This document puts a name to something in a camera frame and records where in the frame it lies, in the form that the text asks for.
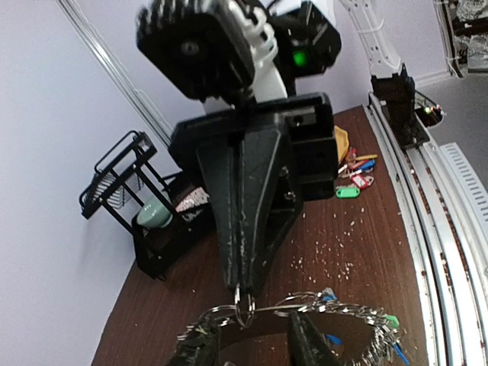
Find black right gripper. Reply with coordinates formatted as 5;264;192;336
136;1;338;296

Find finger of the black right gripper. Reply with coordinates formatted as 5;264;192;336
197;135;244;292

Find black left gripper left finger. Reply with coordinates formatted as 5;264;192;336
166;322;220;366

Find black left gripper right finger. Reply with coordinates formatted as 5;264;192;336
287;312;342;366

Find grey disc keyring organizer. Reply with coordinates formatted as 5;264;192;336
177;287;411;366

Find green key tag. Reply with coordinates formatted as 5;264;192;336
335;186;361;199

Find pink patterned dish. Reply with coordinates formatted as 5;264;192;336
175;187;209;213

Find teal ceramic bowl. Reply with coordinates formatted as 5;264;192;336
136;196;172;229

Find red key tag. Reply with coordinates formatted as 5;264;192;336
350;174;374;190

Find yellow dotted plate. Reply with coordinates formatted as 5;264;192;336
334;126;350;163

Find blue key tag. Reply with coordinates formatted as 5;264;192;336
354;159;376;172

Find yellow key tag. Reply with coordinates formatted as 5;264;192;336
355;154;378;162

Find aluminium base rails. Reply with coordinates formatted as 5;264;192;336
364;95;487;365

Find black wire dish rack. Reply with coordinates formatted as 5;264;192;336
79;130;215;281

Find right aluminium frame post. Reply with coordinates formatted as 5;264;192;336
56;0;173;149

